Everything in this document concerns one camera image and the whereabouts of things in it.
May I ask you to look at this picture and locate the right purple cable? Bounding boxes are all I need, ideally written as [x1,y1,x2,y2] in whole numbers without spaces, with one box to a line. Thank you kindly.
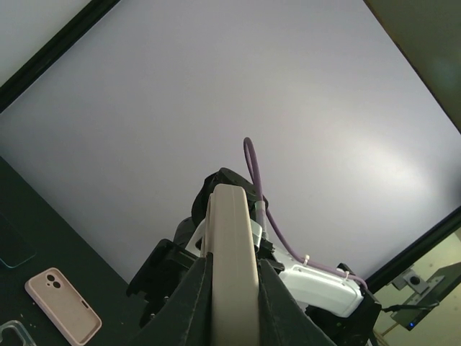
[243,136,369,290]

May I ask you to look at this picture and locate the left black frame post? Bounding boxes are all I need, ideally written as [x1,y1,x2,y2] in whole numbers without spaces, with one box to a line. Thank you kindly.
[1,0,119,111]

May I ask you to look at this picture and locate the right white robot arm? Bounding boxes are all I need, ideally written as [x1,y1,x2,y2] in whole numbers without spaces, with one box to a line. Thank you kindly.
[127,168,381,345]

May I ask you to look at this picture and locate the blue smartphone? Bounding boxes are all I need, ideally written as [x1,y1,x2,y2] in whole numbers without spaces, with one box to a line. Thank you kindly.
[0,214,36,270]

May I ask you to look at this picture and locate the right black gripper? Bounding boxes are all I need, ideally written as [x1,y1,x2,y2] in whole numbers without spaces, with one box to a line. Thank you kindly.
[125,201,285,325]

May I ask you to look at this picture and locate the phone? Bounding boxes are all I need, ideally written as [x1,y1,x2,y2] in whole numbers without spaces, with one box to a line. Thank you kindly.
[0,320,36,346]
[202,184,259,345]

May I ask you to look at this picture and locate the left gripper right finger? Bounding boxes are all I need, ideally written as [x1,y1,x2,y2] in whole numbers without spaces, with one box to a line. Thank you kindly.
[258,259,335,346]

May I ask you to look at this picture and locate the right black frame post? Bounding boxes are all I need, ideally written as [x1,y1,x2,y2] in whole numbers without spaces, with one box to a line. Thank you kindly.
[366,207,461,293]

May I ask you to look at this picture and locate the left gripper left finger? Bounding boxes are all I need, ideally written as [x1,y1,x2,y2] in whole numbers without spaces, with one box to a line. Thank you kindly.
[129,254,213,346]

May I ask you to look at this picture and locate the black frame post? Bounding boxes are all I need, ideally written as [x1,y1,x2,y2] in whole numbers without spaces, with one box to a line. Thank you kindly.
[366,207,461,293]
[1,0,119,111]

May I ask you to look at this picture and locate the pink phone case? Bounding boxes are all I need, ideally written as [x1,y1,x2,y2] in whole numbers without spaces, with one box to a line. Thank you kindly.
[24,267,102,345]

